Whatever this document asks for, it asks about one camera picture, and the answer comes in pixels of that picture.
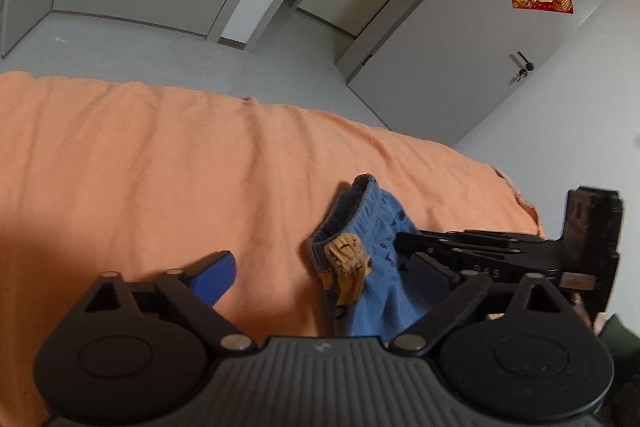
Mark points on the door key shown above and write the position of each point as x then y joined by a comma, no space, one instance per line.
520,78

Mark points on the orange bed sheet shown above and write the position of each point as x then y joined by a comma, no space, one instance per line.
150,167

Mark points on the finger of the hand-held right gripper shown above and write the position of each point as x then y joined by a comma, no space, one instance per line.
475,239
505,266

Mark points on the dark green clothing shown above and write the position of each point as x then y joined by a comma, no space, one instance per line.
622,357

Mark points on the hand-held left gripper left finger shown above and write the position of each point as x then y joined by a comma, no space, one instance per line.
215,277

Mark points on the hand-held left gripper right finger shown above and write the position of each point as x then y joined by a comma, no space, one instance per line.
430,279

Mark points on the grey room door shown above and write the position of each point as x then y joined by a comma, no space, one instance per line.
475,42

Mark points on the person's right hand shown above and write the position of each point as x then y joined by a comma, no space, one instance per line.
580,307

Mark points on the blue pants with orange print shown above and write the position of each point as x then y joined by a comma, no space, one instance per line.
375,287

